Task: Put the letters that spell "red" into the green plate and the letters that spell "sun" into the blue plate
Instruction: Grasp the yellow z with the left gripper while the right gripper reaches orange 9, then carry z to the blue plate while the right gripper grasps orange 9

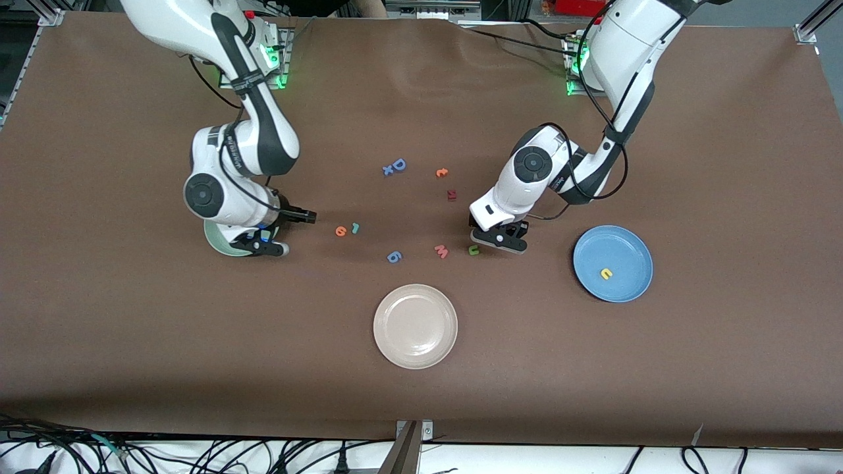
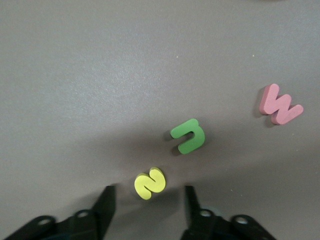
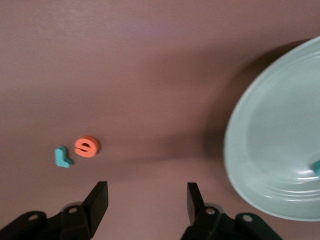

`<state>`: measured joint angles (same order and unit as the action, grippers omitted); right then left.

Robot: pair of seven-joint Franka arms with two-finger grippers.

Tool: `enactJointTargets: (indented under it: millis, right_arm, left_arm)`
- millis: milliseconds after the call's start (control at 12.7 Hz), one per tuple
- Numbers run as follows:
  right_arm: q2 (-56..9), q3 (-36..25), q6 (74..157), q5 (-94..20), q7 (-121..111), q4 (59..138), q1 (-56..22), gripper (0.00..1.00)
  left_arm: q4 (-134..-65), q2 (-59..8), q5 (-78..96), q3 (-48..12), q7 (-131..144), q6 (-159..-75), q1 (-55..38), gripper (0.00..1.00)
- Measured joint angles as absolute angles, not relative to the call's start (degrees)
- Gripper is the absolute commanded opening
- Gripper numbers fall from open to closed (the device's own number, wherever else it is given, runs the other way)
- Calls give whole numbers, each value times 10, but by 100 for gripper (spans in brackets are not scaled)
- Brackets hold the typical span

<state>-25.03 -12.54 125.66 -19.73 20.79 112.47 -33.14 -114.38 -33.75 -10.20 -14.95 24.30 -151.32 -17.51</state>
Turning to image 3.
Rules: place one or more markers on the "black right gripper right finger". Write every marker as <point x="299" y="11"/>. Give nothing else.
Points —
<point x="196" y="207"/>

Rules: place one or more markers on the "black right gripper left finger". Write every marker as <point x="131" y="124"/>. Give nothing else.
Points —
<point x="97" y="205"/>

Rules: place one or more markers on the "orange foam letter e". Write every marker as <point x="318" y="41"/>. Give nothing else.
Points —
<point x="86" y="147"/>

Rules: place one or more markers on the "teal foam letter r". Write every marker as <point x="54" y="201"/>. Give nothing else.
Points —
<point x="61" y="157"/>

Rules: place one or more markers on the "teal foam letter p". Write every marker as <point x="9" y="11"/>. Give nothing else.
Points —
<point x="317" y="168"/>

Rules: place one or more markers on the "mint green plate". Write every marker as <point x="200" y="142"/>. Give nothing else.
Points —
<point x="275" y="130"/>

